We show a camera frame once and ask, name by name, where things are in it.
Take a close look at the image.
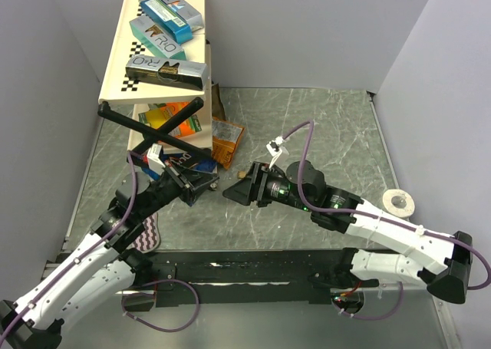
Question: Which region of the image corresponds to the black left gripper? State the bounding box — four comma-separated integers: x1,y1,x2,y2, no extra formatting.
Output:
137,159,219,220

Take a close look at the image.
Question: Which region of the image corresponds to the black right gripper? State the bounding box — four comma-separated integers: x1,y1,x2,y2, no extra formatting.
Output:
222,161,314,212

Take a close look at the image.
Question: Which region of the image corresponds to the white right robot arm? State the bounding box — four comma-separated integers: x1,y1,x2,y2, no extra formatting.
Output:
222,161,472,304

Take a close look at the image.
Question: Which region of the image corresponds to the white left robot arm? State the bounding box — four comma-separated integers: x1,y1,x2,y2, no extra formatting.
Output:
1,163,219,348

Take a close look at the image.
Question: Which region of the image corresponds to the orange Kettle chips bag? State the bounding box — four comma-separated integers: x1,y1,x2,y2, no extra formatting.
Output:
212,117,245,170

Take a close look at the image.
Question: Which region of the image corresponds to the orange sponge package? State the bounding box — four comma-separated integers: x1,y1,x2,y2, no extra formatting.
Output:
138,102,202,138

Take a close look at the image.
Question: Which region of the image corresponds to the dark grey R&O box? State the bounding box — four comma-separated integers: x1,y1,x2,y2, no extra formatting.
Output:
125,54,209,91

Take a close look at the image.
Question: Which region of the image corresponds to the cream two-tier shelf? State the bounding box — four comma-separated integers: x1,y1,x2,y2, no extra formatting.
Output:
98,0,213,153

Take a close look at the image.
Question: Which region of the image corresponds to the white tape roll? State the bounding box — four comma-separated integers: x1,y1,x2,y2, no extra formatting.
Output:
382,189,415,219

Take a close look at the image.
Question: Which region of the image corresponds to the teal R&O box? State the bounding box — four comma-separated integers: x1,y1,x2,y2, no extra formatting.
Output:
130,15,186,61

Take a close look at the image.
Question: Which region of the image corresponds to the blue foil box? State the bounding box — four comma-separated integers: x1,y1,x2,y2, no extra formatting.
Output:
140,0,193,44

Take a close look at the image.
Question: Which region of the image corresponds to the silver R&O box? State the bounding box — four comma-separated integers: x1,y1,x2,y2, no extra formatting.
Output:
160,0,205,31

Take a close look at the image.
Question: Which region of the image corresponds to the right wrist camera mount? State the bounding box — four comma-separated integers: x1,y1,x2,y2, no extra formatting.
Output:
266,136,289,168

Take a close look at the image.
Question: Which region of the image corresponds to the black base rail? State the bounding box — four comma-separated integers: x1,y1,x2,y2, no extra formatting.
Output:
130,249,388,308

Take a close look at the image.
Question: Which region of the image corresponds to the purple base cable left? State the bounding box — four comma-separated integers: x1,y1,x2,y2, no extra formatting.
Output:
120,279,200,333

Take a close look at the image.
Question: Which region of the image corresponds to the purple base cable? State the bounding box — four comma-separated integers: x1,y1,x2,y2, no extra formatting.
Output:
120,279,200,333
331,287,404,322

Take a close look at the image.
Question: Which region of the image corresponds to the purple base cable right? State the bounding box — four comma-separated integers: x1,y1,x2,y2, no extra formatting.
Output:
331,287,404,322

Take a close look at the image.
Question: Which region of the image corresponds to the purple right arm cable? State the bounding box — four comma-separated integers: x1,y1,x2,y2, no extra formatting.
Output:
282,119,491,291

